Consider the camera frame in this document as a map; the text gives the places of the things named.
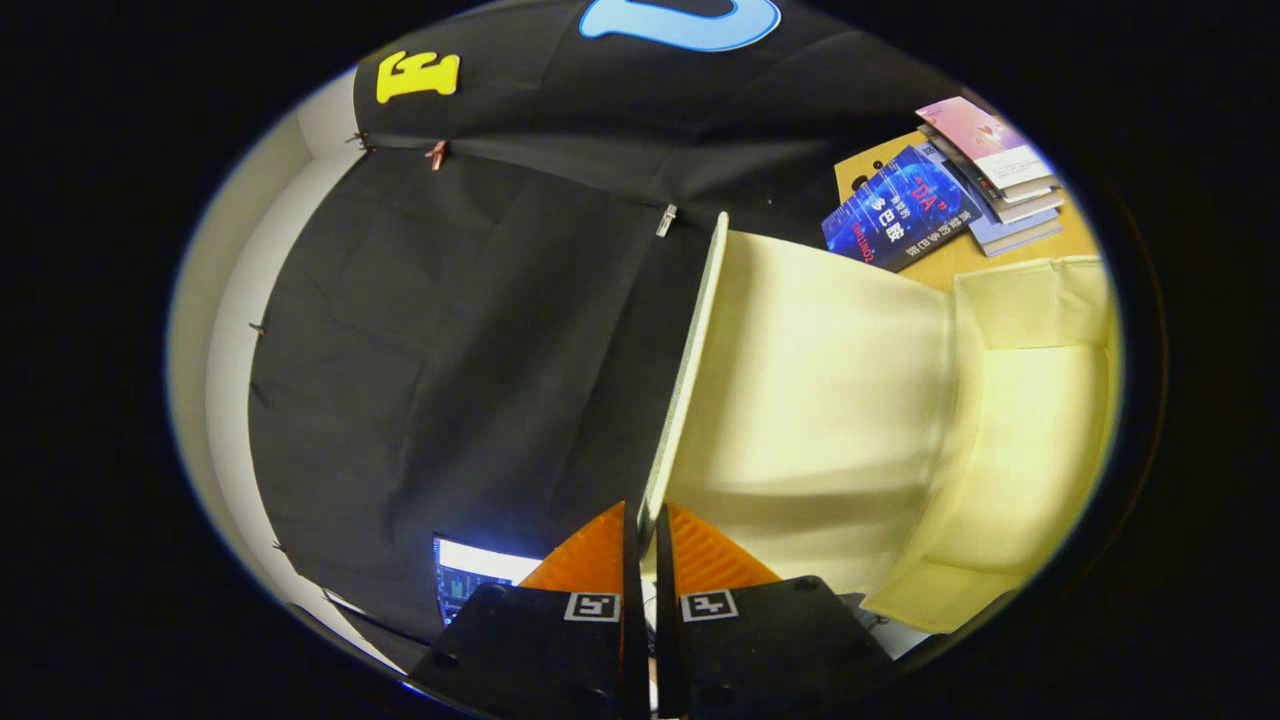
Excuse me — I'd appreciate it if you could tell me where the lit computer screen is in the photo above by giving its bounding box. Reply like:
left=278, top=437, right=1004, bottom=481
left=433, top=535, right=543, bottom=626

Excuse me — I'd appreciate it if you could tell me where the beige fabric storage box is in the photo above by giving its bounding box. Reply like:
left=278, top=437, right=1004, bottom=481
left=638, top=212, right=1121, bottom=634

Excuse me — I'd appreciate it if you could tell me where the dark blue book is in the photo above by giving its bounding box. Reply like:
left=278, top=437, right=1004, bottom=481
left=822, top=145, right=986, bottom=273

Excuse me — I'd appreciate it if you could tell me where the grey book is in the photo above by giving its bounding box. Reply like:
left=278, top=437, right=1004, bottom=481
left=920, top=125, right=1066, bottom=258

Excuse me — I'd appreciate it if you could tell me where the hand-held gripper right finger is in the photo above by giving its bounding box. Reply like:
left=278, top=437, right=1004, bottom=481
left=655, top=502, right=894, bottom=720

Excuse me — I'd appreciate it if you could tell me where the black backdrop cloth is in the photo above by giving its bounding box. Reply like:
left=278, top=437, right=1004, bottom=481
left=248, top=0, right=961, bottom=646

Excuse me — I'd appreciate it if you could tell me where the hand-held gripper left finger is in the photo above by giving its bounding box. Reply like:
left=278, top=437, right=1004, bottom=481
left=408, top=500, right=651, bottom=720

